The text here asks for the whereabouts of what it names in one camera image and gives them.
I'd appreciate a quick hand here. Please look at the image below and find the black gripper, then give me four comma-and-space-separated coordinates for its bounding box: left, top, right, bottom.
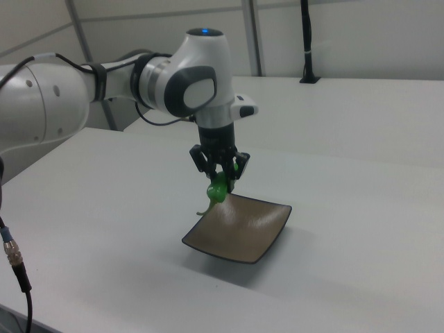
189, 123, 251, 194

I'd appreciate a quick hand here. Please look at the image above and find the green chili pepper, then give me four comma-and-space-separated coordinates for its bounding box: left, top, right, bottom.
196, 163, 240, 216

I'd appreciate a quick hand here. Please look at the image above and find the square brown ceramic plate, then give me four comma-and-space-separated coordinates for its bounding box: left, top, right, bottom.
181, 193, 293, 266

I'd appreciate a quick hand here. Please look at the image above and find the black camera pole with base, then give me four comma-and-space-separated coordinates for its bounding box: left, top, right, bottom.
299, 0, 322, 85

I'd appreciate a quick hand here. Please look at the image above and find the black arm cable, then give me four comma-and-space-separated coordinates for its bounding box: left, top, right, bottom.
0, 53, 196, 126

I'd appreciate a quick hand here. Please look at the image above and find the black cable with metal connector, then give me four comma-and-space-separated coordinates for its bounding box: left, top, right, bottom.
0, 214, 34, 333

